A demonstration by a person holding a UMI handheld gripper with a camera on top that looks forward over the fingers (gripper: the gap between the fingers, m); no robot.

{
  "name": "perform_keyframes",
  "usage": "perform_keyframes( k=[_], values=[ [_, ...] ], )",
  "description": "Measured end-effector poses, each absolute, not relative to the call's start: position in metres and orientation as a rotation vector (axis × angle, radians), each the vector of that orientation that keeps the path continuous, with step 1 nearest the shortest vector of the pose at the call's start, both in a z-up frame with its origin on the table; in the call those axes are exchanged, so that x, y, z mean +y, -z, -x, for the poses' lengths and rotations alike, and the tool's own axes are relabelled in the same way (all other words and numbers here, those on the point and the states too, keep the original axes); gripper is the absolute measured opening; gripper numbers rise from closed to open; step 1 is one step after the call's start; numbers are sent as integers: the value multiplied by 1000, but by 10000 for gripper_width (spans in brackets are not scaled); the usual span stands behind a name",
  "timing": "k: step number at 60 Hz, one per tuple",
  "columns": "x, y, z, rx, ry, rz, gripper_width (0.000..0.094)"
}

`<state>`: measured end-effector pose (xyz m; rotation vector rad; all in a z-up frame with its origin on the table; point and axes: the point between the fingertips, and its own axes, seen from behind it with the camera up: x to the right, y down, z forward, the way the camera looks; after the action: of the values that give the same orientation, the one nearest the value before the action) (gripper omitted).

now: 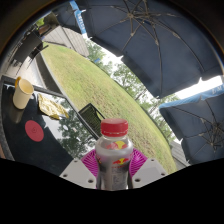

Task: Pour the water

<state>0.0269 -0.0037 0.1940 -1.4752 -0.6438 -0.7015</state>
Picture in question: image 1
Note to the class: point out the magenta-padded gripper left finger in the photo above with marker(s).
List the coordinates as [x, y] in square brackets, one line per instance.
[77, 171]

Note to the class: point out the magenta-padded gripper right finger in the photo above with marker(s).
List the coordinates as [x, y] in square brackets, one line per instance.
[149, 171]

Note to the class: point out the red-capped drink bottle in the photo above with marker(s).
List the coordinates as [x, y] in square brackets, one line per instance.
[114, 160]

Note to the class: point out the grey-roofed building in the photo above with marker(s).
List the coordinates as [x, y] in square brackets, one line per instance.
[180, 154]
[70, 40]

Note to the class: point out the dark slatted patio chair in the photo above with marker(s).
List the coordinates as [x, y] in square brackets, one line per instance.
[90, 117]

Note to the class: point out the flat round red coaster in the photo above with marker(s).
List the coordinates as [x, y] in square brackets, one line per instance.
[34, 130]

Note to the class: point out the navy umbrella with blue band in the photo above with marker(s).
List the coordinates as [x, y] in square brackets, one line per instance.
[196, 126]
[68, 16]

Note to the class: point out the crumpled gold foil wrapper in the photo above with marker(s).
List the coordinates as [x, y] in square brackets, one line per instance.
[50, 107]

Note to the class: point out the pale yellow cup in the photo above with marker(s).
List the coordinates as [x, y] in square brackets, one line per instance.
[22, 93]

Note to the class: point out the large navy patio umbrella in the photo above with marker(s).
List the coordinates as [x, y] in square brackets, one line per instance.
[160, 50]

